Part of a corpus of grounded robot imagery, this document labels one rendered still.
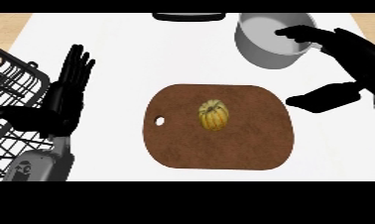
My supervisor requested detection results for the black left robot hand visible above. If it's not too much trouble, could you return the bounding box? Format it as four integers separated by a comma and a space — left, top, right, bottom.
0, 44, 96, 139

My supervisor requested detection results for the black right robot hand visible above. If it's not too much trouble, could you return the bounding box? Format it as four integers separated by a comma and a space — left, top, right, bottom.
274, 25, 375, 114

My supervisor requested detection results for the grey metal pot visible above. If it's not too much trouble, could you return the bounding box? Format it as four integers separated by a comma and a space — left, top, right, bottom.
235, 13, 325, 70

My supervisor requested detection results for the yellow striped squash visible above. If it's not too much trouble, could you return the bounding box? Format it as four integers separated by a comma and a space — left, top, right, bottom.
196, 98, 230, 132

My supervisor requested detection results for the brown wooden cutting board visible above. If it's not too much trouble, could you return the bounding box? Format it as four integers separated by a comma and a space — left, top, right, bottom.
141, 83, 295, 171

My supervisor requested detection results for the black rounded appliance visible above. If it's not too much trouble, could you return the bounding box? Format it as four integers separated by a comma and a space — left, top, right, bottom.
150, 13, 227, 22

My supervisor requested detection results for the black wire basket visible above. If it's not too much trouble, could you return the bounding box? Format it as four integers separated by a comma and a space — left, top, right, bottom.
0, 49, 62, 176

